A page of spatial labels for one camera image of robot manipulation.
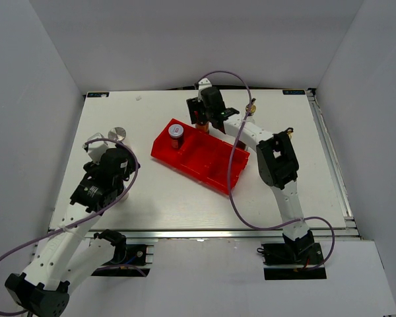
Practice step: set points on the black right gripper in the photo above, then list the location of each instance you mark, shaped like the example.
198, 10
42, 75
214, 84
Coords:
194, 105

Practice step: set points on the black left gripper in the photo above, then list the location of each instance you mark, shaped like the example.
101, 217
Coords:
131, 166

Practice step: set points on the orange-labelled spice bottle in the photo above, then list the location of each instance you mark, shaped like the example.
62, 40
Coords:
202, 125

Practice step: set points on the white-lidded red spice jar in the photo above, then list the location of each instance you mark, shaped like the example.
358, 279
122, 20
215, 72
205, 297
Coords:
176, 132

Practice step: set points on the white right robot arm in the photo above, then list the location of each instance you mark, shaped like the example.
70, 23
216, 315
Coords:
276, 161

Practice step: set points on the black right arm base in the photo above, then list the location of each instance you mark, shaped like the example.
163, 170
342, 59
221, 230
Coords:
279, 263

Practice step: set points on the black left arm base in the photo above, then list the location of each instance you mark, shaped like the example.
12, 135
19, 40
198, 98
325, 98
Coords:
130, 259

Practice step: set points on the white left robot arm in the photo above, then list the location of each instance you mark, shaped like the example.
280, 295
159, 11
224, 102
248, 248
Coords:
44, 286

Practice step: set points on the red plastic organizer bin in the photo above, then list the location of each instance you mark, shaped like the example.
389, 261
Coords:
203, 157

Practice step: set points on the silver-lidded clear jar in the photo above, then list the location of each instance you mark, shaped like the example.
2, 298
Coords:
119, 135

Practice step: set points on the gold-spout bottle with dark sauce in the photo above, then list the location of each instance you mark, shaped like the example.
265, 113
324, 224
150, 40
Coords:
251, 108

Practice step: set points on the blue label sticker left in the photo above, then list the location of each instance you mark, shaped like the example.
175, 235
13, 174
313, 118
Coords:
97, 94

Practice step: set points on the blue label sticker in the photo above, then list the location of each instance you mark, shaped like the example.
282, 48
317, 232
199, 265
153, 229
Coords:
97, 94
293, 92

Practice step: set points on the blue label sticker right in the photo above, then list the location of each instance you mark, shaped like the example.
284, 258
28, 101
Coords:
293, 92

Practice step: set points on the gold-spout clear oil bottle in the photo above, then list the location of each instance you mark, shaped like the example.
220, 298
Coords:
289, 131

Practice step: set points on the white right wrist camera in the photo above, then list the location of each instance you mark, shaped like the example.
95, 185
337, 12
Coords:
203, 84

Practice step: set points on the aluminium table frame rail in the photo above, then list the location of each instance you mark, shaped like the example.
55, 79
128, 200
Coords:
350, 230

